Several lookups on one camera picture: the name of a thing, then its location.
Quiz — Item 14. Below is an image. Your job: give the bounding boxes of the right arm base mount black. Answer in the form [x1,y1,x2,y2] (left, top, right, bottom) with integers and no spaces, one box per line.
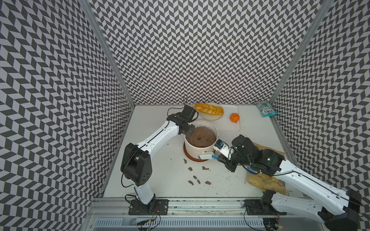
[244,190,287,216]

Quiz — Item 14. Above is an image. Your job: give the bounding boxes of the aluminium corner post right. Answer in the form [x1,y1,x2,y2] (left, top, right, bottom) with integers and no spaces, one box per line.
[270,0,334,105]

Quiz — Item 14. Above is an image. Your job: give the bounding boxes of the teal snack packet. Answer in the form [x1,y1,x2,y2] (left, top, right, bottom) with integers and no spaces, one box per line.
[256,101,277,117]

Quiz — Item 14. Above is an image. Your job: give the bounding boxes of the white ceramic pot with mud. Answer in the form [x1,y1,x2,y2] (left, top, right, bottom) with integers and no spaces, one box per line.
[184,120,219,159]

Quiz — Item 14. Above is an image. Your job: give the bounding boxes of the metal base rail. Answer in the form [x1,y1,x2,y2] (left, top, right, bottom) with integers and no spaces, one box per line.
[80,196,326,231]

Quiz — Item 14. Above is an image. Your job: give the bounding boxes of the white blue scrub brush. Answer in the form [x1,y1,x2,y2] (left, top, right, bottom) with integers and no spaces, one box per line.
[199,154,219,160]

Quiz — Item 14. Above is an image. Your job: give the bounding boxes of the small orange pumpkin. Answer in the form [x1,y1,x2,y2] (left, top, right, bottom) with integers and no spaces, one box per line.
[230,113,240,123]

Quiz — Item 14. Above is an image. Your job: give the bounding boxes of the white cutting board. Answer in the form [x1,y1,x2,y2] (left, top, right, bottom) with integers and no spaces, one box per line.
[197,105,241,131]

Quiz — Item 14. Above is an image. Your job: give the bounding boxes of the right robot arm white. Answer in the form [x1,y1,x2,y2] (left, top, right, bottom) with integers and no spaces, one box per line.
[213,135,362,231]

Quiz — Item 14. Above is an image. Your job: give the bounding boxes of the aluminium corner post left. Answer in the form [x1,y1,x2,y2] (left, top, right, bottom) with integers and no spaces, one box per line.
[79,0,135,109]

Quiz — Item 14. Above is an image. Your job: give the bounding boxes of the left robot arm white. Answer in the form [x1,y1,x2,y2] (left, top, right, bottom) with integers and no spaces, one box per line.
[120,105,198,206]

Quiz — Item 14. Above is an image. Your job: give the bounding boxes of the aluminium corner post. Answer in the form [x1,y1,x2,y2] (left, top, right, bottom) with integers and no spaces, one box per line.
[79,0,135,109]
[270,0,334,105]

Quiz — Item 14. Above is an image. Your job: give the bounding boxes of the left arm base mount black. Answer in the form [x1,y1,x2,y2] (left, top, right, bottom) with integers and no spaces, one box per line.
[125,194,169,216]

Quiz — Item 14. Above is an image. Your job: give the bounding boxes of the golden bread loaf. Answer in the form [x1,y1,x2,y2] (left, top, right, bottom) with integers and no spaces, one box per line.
[195,103,224,115]

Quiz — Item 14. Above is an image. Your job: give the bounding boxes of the white round plate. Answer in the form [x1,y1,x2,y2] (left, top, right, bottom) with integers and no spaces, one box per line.
[199,102,223,121]

